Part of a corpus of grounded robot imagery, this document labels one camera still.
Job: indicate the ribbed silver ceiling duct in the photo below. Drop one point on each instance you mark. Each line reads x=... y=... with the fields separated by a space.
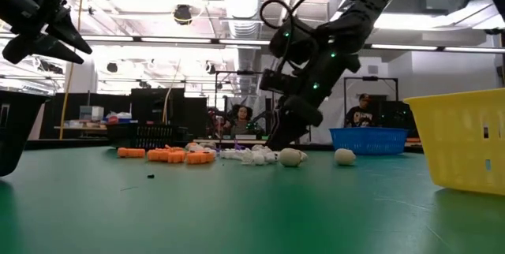
x=240 y=17

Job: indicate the blue plastic slotted basket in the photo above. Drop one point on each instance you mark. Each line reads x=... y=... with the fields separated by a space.
x=369 y=141

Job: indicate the small cream plastic skull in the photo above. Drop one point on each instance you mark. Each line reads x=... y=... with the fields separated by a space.
x=207 y=144
x=345 y=157
x=290 y=157

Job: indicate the person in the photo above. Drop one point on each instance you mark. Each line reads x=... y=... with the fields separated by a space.
x=240 y=120
x=360 y=112

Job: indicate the black hanging ceiling dome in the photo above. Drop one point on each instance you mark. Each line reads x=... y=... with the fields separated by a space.
x=182 y=14

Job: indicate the small purple plastic spider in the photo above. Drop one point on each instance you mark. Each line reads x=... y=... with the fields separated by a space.
x=238 y=145

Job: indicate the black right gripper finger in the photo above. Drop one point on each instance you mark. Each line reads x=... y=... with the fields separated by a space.
x=305 y=113
x=294 y=128

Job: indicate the small white plastic ghost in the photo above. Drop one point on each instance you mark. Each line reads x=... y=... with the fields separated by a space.
x=229 y=154
x=271 y=157
x=247 y=156
x=259 y=159
x=259 y=148

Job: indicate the long ceiling tube light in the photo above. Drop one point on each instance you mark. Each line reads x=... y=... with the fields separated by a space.
x=175 y=39
x=473 y=50
x=110 y=38
x=404 y=47
x=244 y=42

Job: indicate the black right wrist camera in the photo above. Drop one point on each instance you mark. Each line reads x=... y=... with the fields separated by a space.
x=278 y=81

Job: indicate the white storage box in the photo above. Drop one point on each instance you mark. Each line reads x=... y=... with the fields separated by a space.
x=91 y=113

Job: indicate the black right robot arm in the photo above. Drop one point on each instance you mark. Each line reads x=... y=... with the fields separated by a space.
x=363 y=13

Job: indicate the yellow plastic slotted basket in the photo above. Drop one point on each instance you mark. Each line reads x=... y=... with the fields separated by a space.
x=461 y=143

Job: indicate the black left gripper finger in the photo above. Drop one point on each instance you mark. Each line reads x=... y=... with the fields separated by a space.
x=71 y=35
x=47 y=51

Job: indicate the black plastic slotted basket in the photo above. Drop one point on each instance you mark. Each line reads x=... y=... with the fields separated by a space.
x=138 y=135
x=13 y=128

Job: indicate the black metal frame stand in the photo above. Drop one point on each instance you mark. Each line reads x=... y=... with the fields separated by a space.
x=236 y=73
x=371 y=78

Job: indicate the black partition cabinets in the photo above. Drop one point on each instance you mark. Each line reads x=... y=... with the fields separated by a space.
x=158 y=104

